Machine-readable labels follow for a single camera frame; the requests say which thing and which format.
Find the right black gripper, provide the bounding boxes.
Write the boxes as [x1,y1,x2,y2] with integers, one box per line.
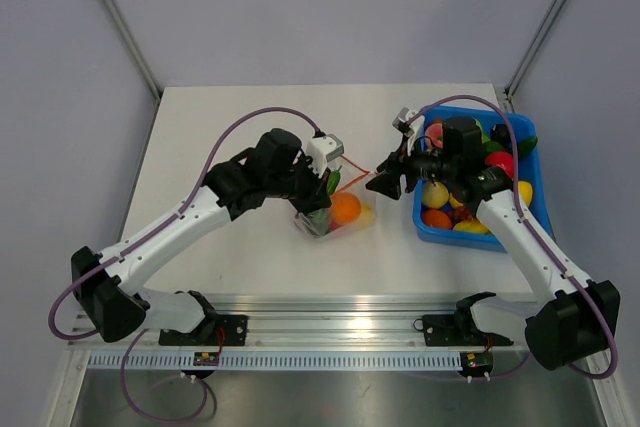
[367,134,458,201]

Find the yellow toy bell pepper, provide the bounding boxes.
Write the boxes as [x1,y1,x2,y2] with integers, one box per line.
[517,180,534,208]

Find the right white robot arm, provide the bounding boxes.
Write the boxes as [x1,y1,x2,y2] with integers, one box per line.
[366,109,620,377]

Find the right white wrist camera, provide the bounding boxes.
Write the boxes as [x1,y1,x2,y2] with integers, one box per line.
[392,107,424,156]

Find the orange toy tomato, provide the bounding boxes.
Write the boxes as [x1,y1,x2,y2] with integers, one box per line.
[421,209,453,230]

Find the aluminium rail base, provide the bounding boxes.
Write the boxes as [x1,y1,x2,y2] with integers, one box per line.
[63,292,540,351]

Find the red toy apple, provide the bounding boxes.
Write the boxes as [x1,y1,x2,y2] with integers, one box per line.
[485,151,515,179]

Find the yellow toy banana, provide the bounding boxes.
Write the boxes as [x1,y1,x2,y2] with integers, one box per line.
[453,219,489,235]

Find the orange toy fruit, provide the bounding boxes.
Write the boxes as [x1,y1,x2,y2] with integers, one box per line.
[330,192,361,225]

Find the green toy cucumber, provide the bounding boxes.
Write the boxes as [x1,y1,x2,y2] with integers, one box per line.
[516,135,538,160]

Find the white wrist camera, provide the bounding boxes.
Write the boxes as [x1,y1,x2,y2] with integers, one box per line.
[392,107,424,156]
[304,134,344,174]

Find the pink toy peach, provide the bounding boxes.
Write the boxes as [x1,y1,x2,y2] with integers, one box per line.
[425,122,444,149]

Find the white slotted cable duct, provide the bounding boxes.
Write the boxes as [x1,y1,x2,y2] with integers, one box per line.
[88,351,462,372]

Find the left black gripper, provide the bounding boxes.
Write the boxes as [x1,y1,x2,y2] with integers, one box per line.
[266,154,331,217]

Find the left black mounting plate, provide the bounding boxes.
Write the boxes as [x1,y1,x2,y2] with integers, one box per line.
[158,314,248,347]

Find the black mounting plate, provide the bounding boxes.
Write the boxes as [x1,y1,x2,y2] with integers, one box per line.
[412,314,514,348]
[158,314,248,347]

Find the dark red toy grapes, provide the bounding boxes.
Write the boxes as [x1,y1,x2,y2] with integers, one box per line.
[448,205,473,224]

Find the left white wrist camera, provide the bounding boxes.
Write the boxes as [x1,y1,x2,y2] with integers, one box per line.
[304,134,344,174]

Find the clear zip top bag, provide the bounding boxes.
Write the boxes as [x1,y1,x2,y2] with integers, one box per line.
[293,155,377,240]

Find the dark toy avocado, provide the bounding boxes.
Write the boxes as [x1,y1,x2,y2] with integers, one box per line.
[490,123,511,146]

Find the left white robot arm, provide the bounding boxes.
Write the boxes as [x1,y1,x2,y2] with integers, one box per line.
[71,128,344,345]

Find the beige toy pear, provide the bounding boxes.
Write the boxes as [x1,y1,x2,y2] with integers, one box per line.
[422,181,449,209]

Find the blue plastic bin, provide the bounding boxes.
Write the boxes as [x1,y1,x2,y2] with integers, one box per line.
[412,105,551,253]

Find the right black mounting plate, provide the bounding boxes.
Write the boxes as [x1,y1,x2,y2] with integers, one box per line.
[412,314,514,348]

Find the green toy chili pepper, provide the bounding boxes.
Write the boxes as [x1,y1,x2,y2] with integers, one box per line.
[307,209,330,235]

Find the small green toy pepper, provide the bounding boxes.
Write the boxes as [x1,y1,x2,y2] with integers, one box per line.
[326,166,342,197]

